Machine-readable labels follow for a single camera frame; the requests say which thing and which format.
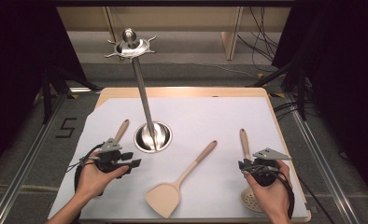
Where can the white table cloth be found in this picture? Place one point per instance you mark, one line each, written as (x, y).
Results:
(204, 124)

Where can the person's right hand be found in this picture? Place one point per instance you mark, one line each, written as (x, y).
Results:
(275, 199)

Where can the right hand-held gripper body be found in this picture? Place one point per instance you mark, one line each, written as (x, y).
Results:
(271, 154)

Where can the aluminium floor rail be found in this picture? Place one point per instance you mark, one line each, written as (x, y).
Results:
(20, 183)
(322, 161)

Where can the black metal stand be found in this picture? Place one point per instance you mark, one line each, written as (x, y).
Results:
(302, 99)
(46, 99)

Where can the beige slotted spoon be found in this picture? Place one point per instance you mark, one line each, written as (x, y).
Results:
(245, 143)

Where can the steel utensil rack stand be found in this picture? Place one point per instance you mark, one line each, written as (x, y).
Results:
(143, 93)

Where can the beige spatula turner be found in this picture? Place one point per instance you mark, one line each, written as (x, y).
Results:
(163, 197)

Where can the black curtain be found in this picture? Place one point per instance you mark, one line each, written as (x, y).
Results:
(11, 62)
(353, 62)

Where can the light wooden furniture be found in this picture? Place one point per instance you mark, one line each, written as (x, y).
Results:
(172, 18)

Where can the person's left hand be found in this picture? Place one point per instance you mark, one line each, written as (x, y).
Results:
(93, 182)

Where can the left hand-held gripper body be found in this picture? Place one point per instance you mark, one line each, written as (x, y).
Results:
(110, 158)

